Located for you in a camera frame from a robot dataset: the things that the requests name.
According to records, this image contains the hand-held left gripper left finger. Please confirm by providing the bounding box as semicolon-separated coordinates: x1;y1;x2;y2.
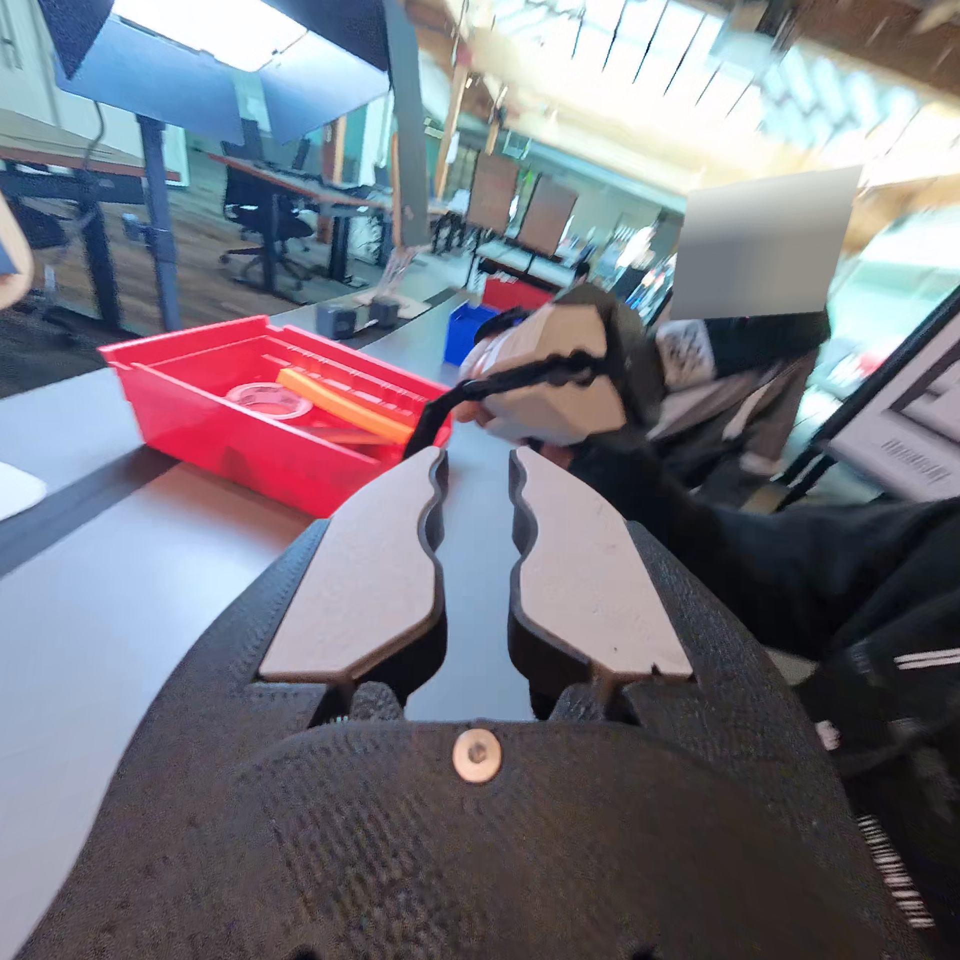
257;447;450;685

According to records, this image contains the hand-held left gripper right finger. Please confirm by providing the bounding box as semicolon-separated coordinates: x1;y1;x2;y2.
510;447;695;695

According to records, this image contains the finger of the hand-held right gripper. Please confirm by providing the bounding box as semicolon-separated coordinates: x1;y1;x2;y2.
459;303;609;376
480;367;627;447

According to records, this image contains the black velcro strap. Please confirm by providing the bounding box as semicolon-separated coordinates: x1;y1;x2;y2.
403;351;601;460

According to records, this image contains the red plastic bin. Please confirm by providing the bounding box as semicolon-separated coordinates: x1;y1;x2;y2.
481;276;558;314
99;315;453;519

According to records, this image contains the person's right forearm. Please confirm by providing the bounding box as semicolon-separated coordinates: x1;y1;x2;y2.
566;441;960;655

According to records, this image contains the blue plastic bin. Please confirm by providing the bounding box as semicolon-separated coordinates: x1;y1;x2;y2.
444;301;502;367

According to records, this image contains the brown notice board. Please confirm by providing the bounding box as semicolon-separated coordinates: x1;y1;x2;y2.
517;176;579;256
466;153;520;234

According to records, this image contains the orange plastic strip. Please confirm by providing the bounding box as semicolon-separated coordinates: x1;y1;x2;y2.
276;367;415;444

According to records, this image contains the tape roll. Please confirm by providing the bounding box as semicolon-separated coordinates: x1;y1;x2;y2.
225;382;315;421

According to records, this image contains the black board with wooden back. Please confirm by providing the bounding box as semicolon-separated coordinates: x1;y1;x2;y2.
381;0;435;297

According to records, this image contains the framed marker sign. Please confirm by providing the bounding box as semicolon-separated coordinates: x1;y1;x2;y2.
776;285;960;513

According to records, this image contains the wooden office desk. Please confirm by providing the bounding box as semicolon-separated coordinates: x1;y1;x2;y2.
206;152;395;297
0;138;183;335

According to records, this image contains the black office chair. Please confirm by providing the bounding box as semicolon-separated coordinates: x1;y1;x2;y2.
219;165;316;292

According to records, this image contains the black board on white stand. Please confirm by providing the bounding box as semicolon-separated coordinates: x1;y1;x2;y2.
0;191;48;524

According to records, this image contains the black light stand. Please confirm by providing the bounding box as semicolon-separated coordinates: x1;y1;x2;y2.
135;116;186;333

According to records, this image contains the studio light panel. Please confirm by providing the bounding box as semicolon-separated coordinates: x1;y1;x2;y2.
36;0;396;149

